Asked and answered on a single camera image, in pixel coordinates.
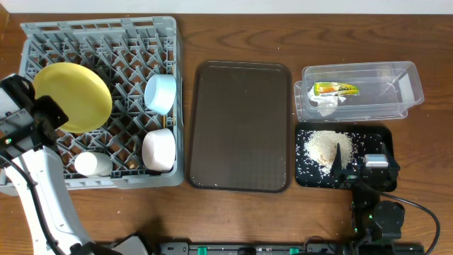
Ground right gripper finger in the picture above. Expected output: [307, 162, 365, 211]
[381, 142, 394, 165]
[332, 143, 343, 172]

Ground rice and food scraps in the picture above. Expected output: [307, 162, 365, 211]
[297, 129, 382, 187]

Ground yellow round plate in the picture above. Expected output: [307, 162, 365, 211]
[33, 62, 113, 133]

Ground white paper napkin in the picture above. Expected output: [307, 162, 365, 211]
[308, 89, 346, 117]

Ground white plastic cup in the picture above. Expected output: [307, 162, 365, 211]
[74, 152, 113, 177]

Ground green orange snack wrapper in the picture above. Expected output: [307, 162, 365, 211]
[314, 81, 360, 96]

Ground light blue bowl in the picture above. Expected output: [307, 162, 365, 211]
[144, 74, 177, 115]

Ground pink round bowl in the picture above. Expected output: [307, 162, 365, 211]
[142, 128, 176, 172]

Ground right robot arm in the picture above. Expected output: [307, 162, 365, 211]
[331, 144, 405, 254]

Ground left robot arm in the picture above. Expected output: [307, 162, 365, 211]
[1, 74, 92, 254]

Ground clear plastic waste bin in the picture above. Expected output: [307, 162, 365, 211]
[294, 61, 425, 122]

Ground black plastic tray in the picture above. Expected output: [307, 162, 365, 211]
[296, 123, 401, 192]

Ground grey plastic dish rack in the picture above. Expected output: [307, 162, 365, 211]
[19, 16, 184, 190]

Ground dark brown serving tray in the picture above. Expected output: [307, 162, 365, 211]
[186, 61, 292, 193]

